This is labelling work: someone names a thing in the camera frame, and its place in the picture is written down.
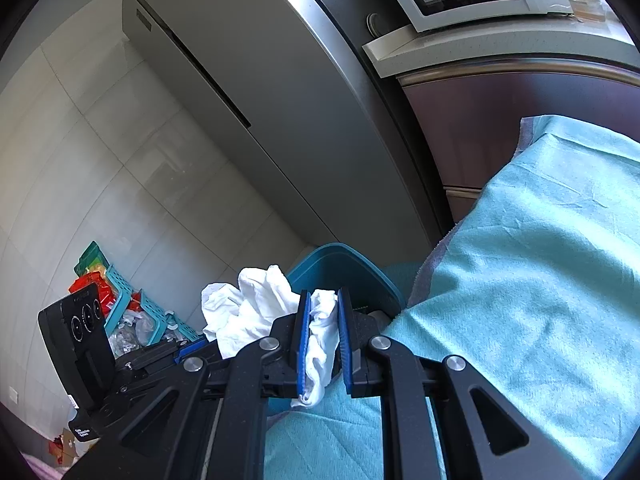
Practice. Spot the teal waste bin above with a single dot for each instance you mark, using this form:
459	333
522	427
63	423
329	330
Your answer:
340	270

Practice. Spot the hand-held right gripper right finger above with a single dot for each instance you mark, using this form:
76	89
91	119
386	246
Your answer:
344	350

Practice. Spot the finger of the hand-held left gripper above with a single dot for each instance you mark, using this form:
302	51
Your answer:
192	347

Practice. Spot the grey refrigerator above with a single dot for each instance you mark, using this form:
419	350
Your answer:
275	85

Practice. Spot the teal printed tablecloth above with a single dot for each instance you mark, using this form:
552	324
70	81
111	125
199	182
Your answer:
525	260

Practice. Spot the round wall plate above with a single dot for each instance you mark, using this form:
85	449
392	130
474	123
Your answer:
376	24

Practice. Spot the red packaging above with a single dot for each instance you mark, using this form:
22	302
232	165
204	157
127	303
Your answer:
95	285

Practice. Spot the white tissue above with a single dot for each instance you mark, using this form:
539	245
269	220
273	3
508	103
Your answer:
250	305

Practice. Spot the red carton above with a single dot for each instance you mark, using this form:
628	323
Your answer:
62	447

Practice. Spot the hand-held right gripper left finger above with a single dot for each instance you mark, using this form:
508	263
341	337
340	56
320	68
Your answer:
301	350

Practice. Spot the teal plastic basket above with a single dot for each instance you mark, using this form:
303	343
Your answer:
150	305

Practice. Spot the clear plastic bag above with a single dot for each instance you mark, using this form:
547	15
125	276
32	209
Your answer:
130	335

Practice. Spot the kitchen counter with cabinets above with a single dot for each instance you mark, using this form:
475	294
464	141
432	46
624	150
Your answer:
500	45

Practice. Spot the white wall socket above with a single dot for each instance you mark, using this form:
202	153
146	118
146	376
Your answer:
12	394

